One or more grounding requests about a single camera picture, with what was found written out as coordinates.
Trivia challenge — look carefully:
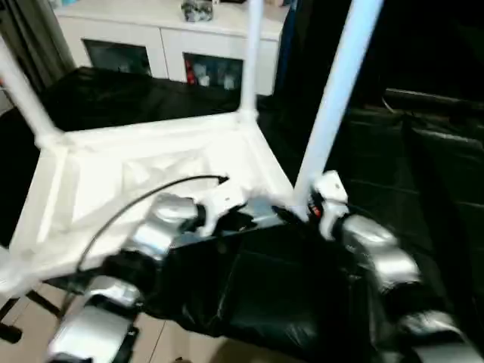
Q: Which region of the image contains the white plastic table top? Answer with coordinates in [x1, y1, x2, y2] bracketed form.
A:
[0, 109, 315, 300]

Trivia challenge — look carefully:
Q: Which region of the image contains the dark blue hanging cloth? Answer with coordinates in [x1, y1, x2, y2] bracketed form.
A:
[278, 0, 300, 96]

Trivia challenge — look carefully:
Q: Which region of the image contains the white cabinet with glass doors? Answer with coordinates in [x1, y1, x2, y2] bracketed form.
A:
[54, 0, 285, 96]

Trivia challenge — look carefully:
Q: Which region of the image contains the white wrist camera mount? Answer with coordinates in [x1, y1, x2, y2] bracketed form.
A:
[309, 169, 349, 242]
[200, 183, 251, 238]

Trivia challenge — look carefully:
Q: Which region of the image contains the black left wrist camera cable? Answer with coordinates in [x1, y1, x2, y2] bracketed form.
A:
[62, 174, 231, 315]

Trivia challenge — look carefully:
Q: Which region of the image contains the black rubber stand foot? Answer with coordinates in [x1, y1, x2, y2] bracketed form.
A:
[0, 323, 23, 344]

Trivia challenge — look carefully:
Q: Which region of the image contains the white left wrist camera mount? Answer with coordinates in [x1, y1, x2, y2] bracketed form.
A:
[200, 183, 251, 238]

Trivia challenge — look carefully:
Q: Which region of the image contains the black glossy mat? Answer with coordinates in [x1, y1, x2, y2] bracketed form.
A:
[0, 66, 484, 363]

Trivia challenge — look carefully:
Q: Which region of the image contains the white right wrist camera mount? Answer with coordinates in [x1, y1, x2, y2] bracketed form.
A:
[309, 169, 349, 242]

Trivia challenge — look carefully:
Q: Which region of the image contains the grey curtain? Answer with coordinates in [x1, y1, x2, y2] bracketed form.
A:
[0, 0, 76, 88]

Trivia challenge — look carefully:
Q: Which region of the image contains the black folding stand frame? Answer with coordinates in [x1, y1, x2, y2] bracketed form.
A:
[0, 290, 64, 334]

